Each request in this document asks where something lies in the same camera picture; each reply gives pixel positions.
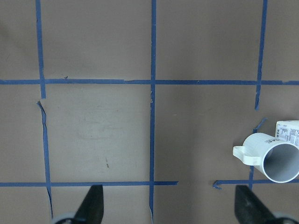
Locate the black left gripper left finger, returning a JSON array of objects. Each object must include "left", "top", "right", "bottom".
[{"left": 73, "top": 185, "right": 104, "bottom": 224}]

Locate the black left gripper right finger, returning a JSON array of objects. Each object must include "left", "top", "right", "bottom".
[{"left": 235, "top": 185, "right": 299, "bottom": 224}]

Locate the white ribbed mug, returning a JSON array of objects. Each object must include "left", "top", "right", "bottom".
[{"left": 233, "top": 133, "right": 299, "bottom": 183}]

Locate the blue white milk carton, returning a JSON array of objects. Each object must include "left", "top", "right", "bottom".
[{"left": 275, "top": 120, "right": 299, "bottom": 146}]

